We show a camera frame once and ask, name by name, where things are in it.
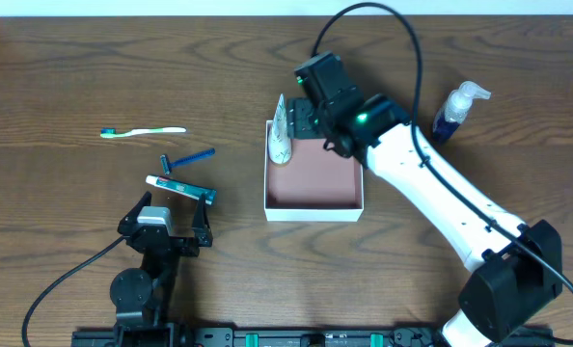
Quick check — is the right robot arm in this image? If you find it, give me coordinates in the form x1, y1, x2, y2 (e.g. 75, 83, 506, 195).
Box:
294, 51, 562, 346

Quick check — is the white cosmetic tube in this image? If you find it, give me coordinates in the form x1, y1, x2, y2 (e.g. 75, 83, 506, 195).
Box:
267, 94, 292, 165

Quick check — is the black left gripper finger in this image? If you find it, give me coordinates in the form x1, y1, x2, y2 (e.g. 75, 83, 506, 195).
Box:
119, 191, 151, 227
191, 194, 213, 244

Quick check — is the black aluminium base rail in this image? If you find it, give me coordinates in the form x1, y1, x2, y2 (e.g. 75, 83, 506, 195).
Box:
71, 323, 557, 347

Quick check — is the white green toothbrush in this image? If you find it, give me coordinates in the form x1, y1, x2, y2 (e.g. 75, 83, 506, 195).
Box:
100, 126, 187, 139

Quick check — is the white pink-lined cardboard box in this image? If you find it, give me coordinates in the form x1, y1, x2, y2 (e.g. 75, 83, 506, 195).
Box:
263, 139, 365, 222

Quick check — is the blue disposable razor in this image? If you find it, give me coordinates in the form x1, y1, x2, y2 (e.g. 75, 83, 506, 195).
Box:
160, 148, 215, 175

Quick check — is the clear pump bottle blue liquid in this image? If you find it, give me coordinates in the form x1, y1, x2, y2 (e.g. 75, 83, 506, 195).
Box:
432, 81, 492, 144

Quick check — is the teal white toothpaste tube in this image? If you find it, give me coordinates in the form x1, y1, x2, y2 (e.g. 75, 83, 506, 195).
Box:
146, 175, 217, 205

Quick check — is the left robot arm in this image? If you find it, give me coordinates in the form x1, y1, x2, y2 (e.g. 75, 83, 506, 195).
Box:
110, 193, 213, 347

